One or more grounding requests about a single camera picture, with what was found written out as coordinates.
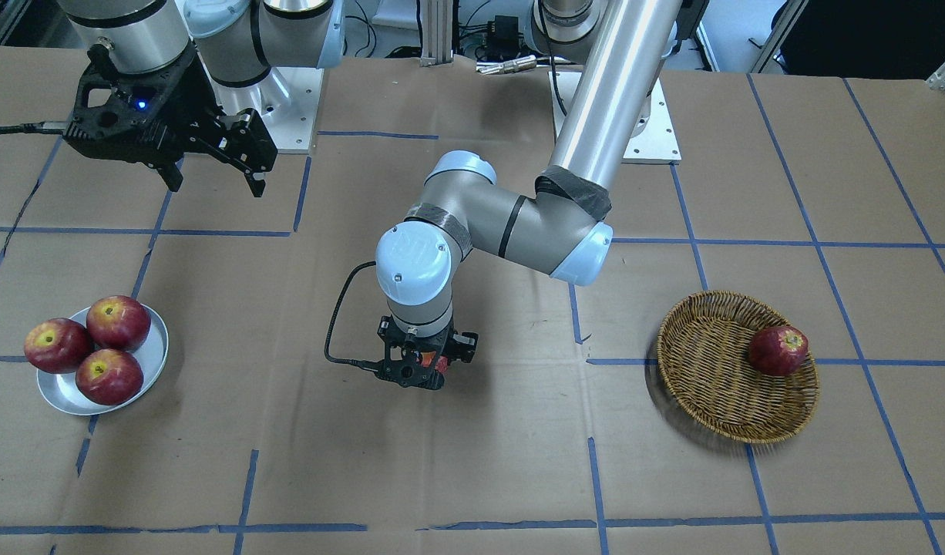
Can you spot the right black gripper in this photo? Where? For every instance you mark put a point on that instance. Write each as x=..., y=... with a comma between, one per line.
x=186, y=99

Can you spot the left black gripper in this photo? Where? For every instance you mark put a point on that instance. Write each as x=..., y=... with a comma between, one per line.
x=465, y=345

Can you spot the yellow-red apple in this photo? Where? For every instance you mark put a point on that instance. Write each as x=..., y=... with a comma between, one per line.
x=434, y=360

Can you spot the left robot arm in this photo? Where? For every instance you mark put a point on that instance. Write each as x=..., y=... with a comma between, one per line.
x=561, y=231

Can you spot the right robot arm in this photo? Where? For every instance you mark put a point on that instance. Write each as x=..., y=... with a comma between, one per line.
x=238, y=42

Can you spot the red apple plate rear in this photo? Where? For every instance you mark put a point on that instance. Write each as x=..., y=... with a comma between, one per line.
x=118, y=322

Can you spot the red apple plate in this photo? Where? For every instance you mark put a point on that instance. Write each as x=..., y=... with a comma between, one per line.
x=58, y=346
x=118, y=322
x=109, y=377

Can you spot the red apple plate front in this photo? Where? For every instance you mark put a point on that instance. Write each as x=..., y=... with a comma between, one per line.
x=109, y=377

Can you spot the red apple plate outer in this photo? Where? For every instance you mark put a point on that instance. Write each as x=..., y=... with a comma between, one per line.
x=58, y=346

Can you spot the white round plate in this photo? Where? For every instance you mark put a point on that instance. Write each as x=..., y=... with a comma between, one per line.
x=61, y=392

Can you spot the woven wicker basket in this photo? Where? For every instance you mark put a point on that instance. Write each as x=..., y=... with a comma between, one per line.
x=702, y=355

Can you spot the dark red basket apple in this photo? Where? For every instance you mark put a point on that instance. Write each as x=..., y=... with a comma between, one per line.
x=778, y=350

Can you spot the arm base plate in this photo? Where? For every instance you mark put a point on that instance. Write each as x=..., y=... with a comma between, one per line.
x=653, y=140
x=295, y=108

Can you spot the aluminium frame post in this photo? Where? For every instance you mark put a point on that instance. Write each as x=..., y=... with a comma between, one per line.
x=436, y=24

